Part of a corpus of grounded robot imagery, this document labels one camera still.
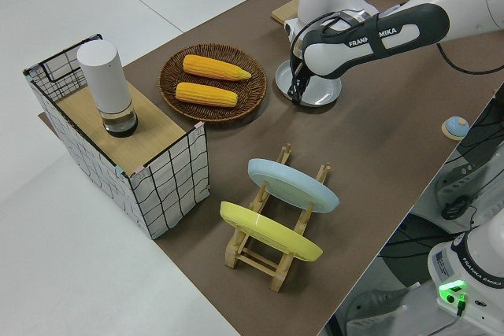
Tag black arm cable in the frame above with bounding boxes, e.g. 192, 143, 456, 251
289, 5, 504, 95

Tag yellow plate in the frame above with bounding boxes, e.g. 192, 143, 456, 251
219, 201, 324, 263

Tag brown table mat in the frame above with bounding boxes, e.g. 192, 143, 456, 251
37, 0, 504, 336

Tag brown wicker basket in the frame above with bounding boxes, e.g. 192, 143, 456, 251
158, 42, 268, 123

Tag wooden dish rack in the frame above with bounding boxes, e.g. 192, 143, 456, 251
224, 142, 332, 294

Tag white cylinder with dark base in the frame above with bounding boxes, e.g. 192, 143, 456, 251
76, 39, 139, 138

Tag wire basket with grid liner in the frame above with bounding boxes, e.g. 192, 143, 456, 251
22, 32, 209, 241

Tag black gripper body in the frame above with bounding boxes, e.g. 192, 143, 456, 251
291, 51, 313, 78

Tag gray round plate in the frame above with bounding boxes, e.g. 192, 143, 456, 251
274, 59, 343, 108

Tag gray floor stand foot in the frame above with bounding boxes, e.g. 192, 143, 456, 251
325, 285, 434, 336

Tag yellow corn cob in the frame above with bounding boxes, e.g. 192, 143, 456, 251
175, 82, 239, 109
183, 54, 253, 82

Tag wooden shelf board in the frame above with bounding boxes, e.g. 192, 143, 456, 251
54, 86, 187, 168

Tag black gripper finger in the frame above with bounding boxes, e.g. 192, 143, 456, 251
290, 72, 310, 106

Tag light blue plate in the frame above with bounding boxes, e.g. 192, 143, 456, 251
246, 157, 340, 215

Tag light wooden board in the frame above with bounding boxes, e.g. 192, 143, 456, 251
271, 0, 305, 24

